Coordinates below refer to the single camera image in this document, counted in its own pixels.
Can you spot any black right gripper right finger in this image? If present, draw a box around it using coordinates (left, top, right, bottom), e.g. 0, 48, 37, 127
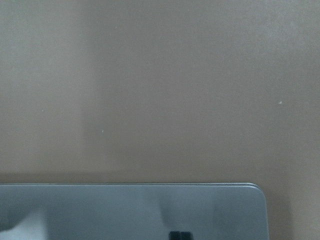
180, 231, 192, 240

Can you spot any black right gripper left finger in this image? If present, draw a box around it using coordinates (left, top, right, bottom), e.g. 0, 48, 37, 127
168, 231, 180, 240

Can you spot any grey laptop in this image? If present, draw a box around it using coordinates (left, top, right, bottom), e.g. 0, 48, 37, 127
0, 183, 269, 240

